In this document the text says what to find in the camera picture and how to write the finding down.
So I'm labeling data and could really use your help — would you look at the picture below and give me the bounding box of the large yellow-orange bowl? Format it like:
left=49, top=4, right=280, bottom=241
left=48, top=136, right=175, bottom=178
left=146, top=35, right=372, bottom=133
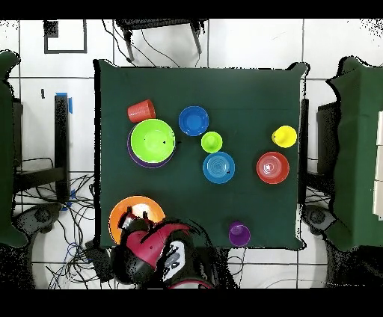
left=108, top=195, right=166, bottom=244

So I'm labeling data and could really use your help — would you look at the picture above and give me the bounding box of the green bowl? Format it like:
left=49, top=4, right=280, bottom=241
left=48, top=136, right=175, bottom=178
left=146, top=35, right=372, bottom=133
left=130, top=118, right=177, bottom=164

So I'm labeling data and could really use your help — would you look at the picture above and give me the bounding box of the purple bowl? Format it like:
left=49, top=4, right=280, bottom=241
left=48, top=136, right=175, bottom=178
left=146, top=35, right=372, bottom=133
left=127, top=125, right=177, bottom=169

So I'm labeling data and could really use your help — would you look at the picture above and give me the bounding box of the black power strip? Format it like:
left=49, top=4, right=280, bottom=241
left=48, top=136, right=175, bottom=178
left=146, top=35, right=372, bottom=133
left=85, top=240, right=114, bottom=283

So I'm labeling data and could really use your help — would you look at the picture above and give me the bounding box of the light blue bowl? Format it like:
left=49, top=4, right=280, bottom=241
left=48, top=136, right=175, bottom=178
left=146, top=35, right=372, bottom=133
left=202, top=151, right=236, bottom=185

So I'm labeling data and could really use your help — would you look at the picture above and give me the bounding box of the black office chair base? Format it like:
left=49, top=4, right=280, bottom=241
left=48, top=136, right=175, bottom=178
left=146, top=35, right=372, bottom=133
left=13, top=203, right=64, bottom=236
left=301, top=204, right=337, bottom=236

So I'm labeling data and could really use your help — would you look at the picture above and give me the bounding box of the purple cup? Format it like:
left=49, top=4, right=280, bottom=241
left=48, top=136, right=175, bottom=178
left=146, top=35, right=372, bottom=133
left=228, top=221, right=251, bottom=247

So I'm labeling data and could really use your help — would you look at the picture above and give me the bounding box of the green cup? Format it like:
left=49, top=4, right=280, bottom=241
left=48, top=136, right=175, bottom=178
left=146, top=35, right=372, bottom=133
left=200, top=131, right=224, bottom=154

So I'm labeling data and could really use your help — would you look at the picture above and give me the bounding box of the orange cup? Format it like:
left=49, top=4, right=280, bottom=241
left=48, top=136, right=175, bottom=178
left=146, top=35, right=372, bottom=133
left=127, top=99, right=157, bottom=124

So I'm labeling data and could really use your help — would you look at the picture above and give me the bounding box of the dark blue bowl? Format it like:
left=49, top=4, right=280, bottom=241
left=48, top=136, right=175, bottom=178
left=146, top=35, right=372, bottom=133
left=178, top=105, right=210, bottom=138

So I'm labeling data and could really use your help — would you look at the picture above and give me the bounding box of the blue tape strip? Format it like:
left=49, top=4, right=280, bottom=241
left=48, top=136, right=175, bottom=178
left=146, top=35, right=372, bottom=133
left=55, top=91, right=73, bottom=114

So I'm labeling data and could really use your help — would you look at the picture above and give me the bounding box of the orange bowl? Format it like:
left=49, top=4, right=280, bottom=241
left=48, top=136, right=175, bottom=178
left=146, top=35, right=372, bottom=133
left=256, top=151, right=290, bottom=185

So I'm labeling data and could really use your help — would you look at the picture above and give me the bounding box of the green cloth covered side table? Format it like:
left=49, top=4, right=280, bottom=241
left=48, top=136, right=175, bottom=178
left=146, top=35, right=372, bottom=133
left=325, top=56, right=383, bottom=252
left=0, top=50, right=28, bottom=247

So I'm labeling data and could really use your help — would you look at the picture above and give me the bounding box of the dark green tablecloth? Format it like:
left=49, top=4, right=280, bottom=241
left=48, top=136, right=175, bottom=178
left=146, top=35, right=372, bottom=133
left=93, top=58, right=309, bottom=249

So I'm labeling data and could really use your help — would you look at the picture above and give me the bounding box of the yellow cup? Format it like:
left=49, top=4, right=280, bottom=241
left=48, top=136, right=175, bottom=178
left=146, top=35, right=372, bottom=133
left=271, top=125, right=298, bottom=149

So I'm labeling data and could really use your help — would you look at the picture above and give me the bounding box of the black metal stand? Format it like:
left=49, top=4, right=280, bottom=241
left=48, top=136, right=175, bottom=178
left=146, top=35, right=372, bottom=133
left=114, top=19, right=209, bottom=62

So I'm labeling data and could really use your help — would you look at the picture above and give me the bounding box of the tangle of floor cables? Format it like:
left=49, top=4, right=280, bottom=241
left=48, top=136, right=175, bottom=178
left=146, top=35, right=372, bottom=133
left=13, top=156, right=120, bottom=289

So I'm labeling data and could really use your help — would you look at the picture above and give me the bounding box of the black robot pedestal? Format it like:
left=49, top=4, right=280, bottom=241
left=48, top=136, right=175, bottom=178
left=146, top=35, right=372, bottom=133
left=210, top=247, right=236, bottom=289

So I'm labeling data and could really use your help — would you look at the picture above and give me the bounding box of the black bench frame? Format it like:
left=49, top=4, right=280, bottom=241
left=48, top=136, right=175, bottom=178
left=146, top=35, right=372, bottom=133
left=13, top=93, right=71, bottom=204

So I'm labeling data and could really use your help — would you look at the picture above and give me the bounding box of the black side frame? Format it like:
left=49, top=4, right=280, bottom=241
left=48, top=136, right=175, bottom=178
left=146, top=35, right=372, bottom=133
left=298, top=98, right=337, bottom=180

